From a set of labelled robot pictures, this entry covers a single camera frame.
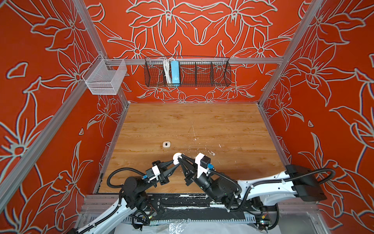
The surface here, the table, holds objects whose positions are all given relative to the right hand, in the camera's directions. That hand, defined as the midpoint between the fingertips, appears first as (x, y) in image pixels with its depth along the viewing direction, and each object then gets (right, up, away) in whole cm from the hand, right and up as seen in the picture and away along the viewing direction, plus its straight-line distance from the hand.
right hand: (177, 159), depth 56 cm
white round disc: (-1, 0, +2) cm, 2 cm away
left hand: (-1, -2, +4) cm, 5 cm away
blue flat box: (-3, +44, +34) cm, 56 cm away
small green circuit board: (+41, -35, +12) cm, 55 cm away
